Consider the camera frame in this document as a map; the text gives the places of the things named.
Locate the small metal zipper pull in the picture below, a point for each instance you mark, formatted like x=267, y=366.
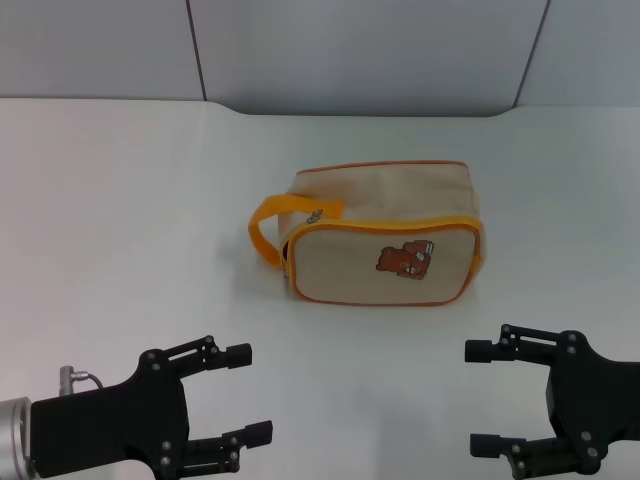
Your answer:
x=315, y=215

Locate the beige food bag orange trim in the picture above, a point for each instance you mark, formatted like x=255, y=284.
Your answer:
x=380, y=200

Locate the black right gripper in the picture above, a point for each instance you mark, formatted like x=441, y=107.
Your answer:
x=595, y=395

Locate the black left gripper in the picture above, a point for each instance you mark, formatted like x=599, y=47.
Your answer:
x=110, y=425

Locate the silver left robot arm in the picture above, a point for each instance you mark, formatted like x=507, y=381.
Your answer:
x=12, y=440

